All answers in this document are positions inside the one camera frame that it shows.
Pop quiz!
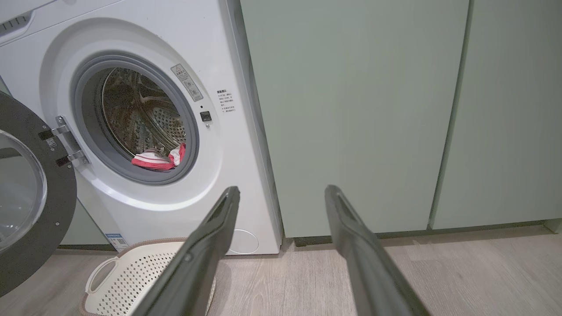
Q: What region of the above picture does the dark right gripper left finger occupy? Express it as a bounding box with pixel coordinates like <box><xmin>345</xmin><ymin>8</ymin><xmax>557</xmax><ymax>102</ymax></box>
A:
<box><xmin>132</xmin><ymin>186</ymin><xmax>241</xmax><ymax>316</ymax></box>

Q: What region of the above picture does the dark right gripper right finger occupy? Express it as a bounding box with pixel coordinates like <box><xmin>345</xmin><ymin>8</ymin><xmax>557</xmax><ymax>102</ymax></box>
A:
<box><xmin>324</xmin><ymin>185</ymin><xmax>433</xmax><ymax>316</ymax></box>

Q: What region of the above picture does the red and white garment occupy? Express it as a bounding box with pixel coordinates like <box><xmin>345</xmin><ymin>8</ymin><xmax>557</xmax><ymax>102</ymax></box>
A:
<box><xmin>131</xmin><ymin>143</ymin><xmax>186</xmax><ymax>171</ymax></box>

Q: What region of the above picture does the black round glass washer door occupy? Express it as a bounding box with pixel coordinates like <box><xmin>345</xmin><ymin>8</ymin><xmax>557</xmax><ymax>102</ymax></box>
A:
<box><xmin>0</xmin><ymin>92</ymin><xmax>78</xmax><ymax>298</ymax></box>

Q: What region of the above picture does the cream perforated laundry basket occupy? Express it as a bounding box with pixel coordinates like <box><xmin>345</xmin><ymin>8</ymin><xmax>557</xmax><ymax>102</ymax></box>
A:
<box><xmin>79</xmin><ymin>238</ymin><xmax>218</xmax><ymax>316</ymax></box>

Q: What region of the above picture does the white front-load washing machine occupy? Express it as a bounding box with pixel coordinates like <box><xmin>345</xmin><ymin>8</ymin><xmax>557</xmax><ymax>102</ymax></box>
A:
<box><xmin>0</xmin><ymin>0</ymin><xmax>284</xmax><ymax>256</ymax></box>

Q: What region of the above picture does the steel washing machine drum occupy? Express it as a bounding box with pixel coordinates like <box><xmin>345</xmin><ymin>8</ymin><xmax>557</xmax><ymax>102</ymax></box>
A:
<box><xmin>102</xmin><ymin>68</ymin><xmax>187</xmax><ymax>158</ymax></box>

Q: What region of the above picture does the wide green cabinet door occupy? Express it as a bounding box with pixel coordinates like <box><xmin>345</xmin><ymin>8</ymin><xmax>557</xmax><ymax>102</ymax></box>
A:
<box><xmin>239</xmin><ymin>0</ymin><xmax>472</xmax><ymax>240</ymax></box>

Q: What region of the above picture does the metal washing machine door hinge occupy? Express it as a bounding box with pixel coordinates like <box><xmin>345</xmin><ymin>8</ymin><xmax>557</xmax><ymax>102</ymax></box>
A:
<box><xmin>39</xmin><ymin>116</ymin><xmax>90</xmax><ymax>167</ymax></box>

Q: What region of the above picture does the narrow green cabinet door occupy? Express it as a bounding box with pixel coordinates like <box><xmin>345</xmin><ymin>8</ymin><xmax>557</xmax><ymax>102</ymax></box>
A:
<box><xmin>430</xmin><ymin>0</ymin><xmax>562</xmax><ymax>231</ymax></box>

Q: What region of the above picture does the dark cabinet plinth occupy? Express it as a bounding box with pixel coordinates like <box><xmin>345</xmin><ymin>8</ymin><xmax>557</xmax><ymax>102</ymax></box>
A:
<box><xmin>292</xmin><ymin>219</ymin><xmax>549</xmax><ymax>246</ymax></box>

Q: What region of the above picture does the oval white filter cover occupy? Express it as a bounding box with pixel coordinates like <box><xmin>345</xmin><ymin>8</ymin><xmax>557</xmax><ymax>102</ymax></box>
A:
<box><xmin>227</xmin><ymin>229</ymin><xmax>259</xmax><ymax>255</ymax></box>

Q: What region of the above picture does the blue energy label sticker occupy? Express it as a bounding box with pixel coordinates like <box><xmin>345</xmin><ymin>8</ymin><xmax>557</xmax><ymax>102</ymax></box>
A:
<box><xmin>105</xmin><ymin>233</ymin><xmax>129</xmax><ymax>251</ymax></box>

